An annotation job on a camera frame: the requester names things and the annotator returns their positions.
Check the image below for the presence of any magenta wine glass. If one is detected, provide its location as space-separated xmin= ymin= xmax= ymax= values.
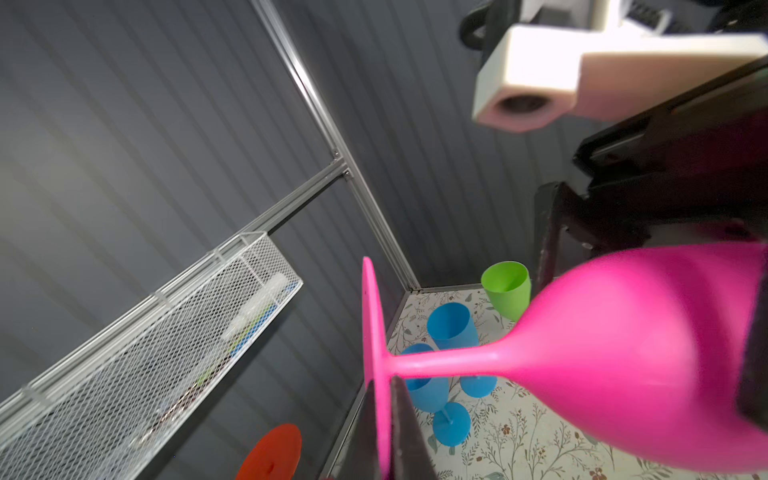
xmin=362 ymin=242 xmax=767 ymax=478

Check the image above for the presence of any blue wine glass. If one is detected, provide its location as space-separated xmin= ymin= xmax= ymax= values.
xmin=427 ymin=302 xmax=497 ymax=398
xmin=405 ymin=377 xmax=471 ymax=447

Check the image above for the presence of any blue wine glass front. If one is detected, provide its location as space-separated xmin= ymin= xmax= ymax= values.
xmin=427 ymin=302 xmax=497 ymax=398

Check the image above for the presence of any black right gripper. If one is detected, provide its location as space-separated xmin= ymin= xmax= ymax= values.
xmin=532 ymin=58 xmax=767 ymax=293

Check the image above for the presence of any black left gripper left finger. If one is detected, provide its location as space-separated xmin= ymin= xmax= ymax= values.
xmin=336 ymin=382 xmax=378 ymax=480

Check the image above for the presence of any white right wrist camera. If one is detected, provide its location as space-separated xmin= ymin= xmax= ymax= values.
xmin=459 ymin=1 xmax=767 ymax=133

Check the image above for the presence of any red wine glass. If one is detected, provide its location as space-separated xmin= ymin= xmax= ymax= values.
xmin=235 ymin=424 xmax=302 ymax=480

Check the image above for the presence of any white marker in basket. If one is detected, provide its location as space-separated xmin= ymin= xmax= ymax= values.
xmin=221 ymin=273 xmax=289 ymax=341

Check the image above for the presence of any lime green wine glass back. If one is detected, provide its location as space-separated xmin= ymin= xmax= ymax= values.
xmin=481 ymin=261 xmax=532 ymax=322

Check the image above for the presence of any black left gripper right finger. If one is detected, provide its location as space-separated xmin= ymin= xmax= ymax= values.
xmin=389 ymin=377 xmax=437 ymax=480

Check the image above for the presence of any white wire mesh basket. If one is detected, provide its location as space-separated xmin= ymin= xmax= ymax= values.
xmin=1 ymin=232 xmax=303 ymax=479

